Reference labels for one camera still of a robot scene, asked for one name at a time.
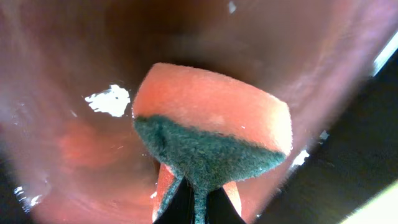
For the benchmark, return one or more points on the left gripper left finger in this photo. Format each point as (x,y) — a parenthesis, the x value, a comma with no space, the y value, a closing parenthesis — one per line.
(181,207)

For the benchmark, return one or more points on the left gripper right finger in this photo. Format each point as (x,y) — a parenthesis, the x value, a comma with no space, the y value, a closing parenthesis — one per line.
(220,210)

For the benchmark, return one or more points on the orange green sponge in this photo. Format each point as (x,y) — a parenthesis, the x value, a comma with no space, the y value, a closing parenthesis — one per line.
(209,129)

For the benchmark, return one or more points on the yellow-green plate bottom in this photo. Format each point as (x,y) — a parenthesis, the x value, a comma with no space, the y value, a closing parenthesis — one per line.
(381,209)

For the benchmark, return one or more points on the black tray with water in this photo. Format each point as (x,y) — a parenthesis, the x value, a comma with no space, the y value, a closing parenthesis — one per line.
(70,164)

